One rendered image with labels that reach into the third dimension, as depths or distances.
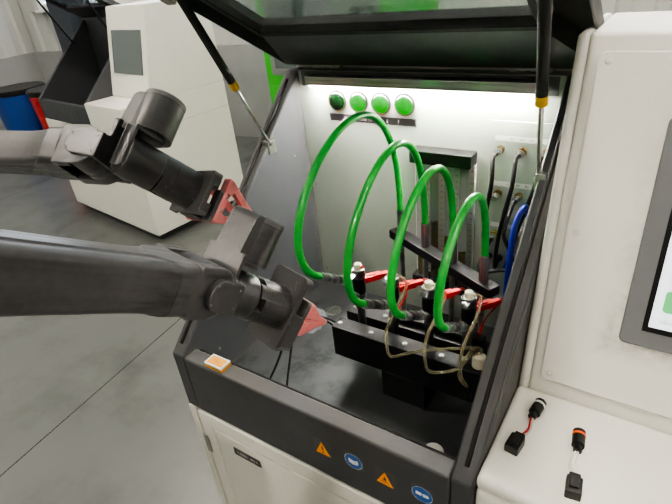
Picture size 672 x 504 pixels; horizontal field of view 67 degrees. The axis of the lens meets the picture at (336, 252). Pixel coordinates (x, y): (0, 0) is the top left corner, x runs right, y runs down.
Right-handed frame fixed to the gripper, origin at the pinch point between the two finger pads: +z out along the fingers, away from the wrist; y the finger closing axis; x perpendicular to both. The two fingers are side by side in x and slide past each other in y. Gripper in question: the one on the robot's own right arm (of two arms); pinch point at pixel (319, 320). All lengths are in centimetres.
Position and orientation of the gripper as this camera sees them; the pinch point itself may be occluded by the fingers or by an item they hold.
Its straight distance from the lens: 74.5
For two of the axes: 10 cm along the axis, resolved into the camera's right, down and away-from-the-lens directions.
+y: 4.4, -9.0, 0.1
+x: -6.6, -3.1, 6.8
